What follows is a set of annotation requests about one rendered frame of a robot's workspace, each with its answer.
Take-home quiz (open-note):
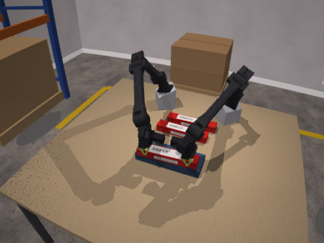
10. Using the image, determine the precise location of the white box with red trim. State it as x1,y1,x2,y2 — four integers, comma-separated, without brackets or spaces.
157,120,209,144

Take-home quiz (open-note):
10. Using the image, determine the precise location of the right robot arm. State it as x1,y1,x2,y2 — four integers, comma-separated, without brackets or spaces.
129,50,173,146

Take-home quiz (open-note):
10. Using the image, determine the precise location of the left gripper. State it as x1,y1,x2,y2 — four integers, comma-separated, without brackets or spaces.
181,144,197,166

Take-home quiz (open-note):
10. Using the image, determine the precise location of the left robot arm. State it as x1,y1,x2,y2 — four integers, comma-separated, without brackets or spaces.
170,65,254,154

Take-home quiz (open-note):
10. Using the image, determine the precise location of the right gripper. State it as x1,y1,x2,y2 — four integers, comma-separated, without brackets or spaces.
138,142,150,155

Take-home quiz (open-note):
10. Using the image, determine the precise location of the white box with red edges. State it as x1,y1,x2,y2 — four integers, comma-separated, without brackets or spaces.
167,112,217,134

